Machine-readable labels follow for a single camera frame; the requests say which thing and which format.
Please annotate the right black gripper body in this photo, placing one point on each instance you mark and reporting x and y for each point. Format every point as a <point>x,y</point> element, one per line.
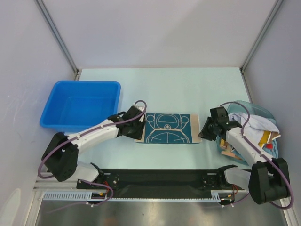
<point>205,128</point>

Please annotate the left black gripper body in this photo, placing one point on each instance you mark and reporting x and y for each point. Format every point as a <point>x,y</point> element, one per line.
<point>136,132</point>

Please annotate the teal beige Doraemon towel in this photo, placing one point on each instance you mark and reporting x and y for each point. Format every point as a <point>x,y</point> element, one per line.
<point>171,128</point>

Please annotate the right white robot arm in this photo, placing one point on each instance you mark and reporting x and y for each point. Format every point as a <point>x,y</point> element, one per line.
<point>268,179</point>

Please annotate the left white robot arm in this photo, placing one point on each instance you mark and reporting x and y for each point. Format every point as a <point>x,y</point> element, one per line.
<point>61,155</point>

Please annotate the translucent teal basket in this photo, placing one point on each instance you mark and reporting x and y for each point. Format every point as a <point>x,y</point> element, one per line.
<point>240,111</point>

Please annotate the white lavender towel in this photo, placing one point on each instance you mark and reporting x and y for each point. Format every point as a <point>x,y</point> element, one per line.
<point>256,126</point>

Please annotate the yellow white towel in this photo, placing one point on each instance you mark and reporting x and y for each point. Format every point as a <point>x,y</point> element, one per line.
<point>267,142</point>

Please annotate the blue plastic bin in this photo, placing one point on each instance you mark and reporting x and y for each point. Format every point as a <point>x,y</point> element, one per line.
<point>73,106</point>

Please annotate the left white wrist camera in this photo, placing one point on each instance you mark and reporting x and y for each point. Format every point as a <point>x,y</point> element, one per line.
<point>140,109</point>

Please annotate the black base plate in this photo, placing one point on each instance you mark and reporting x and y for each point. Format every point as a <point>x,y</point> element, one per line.
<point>158,183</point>

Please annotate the white slotted cable duct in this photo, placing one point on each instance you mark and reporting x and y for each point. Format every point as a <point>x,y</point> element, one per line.
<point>212,196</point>

